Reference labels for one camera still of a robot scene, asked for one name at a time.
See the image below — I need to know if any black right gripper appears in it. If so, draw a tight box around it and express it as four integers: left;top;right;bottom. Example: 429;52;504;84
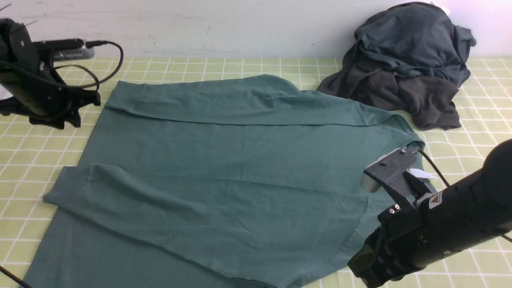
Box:
348;205;440;288

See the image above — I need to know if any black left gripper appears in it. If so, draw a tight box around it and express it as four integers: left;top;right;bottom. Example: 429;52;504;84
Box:
0;69;101;129

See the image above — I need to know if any green long-sleeve top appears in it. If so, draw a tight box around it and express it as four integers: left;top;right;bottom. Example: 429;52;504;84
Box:
24;75;425;288

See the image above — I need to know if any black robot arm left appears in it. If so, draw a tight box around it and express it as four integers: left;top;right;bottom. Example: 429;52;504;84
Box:
0;18;101;129

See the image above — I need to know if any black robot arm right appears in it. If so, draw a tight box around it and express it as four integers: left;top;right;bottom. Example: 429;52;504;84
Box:
348;140;512;288

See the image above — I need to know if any green checkered tablecloth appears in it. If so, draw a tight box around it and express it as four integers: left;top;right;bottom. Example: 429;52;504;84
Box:
0;57;512;288

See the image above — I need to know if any dark grey crumpled garment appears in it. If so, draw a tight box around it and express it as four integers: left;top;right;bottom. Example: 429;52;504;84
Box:
318;47;462;130

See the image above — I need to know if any dark teal crumpled garment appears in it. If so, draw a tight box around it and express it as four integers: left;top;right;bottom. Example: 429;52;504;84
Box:
353;2;476;87

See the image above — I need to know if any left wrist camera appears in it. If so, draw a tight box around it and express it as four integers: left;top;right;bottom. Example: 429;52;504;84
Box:
34;38;95;61

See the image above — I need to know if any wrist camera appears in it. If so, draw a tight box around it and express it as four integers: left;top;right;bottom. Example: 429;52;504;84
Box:
361;148;430;212
34;38;95;61

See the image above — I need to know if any black left camera cable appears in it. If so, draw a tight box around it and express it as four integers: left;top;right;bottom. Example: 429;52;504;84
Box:
52;40;124;90

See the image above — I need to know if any black camera cable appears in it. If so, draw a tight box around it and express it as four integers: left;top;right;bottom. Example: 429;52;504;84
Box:
52;40;124;90
416;149;450;188

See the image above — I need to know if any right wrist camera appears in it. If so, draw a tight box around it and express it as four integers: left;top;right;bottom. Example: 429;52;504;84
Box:
361;148;430;212

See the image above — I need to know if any black right camera cable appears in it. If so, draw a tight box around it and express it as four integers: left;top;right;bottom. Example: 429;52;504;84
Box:
416;149;450;188

